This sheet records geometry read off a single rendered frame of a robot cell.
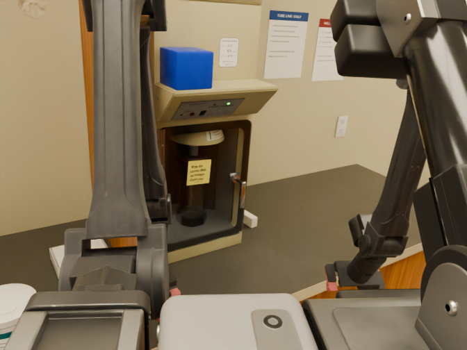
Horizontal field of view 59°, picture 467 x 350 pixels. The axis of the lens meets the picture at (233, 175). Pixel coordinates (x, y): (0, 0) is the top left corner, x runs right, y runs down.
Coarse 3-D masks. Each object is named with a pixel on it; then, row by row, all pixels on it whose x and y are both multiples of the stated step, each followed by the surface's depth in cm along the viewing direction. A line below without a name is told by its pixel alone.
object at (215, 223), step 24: (240, 120) 123; (168, 144) 113; (192, 144) 117; (216, 144) 121; (240, 144) 126; (168, 168) 115; (216, 168) 124; (240, 168) 130; (168, 192) 118; (192, 192) 123; (216, 192) 128; (192, 216) 126; (216, 216) 131; (240, 216) 137; (168, 240) 125; (192, 240) 130
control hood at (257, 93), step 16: (224, 80) 116; (240, 80) 118; (256, 80) 120; (160, 96) 103; (176, 96) 98; (192, 96) 100; (208, 96) 103; (224, 96) 106; (240, 96) 109; (256, 96) 112; (272, 96) 116; (160, 112) 105; (240, 112) 119; (256, 112) 123
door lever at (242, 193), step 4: (236, 176) 130; (236, 180) 129; (240, 180) 128; (240, 184) 127; (244, 184) 126; (240, 188) 127; (244, 188) 127; (240, 192) 127; (244, 192) 127; (240, 196) 128; (244, 196) 128; (240, 200) 128; (244, 200) 129; (240, 204) 129; (244, 204) 129
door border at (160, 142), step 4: (160, 132) 110; (164, 132) 111; (160, 136) 110; (164, 136) 111; (160, 140) 111; (164, 140) 112; (160, 144) 111; (164, 144) 112; (160, 148) 112; (164, 148) 112; (160, 152) 112; (164, 152) 113; (160, 156) 113; (164, 156) 113; (164, 160) 114; (164, 164) 114; (164, 168) 115
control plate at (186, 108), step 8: (184, 104) 102; (192, 104) 104; (200, 104) 105; (208, 104) 107; (224, 104) 110; (232, 104) 112; (176, 112) 105; (184, 112) 107; (208, 112) 112; (216, 112) 113; (224, 112) 115; (232, 112) 117
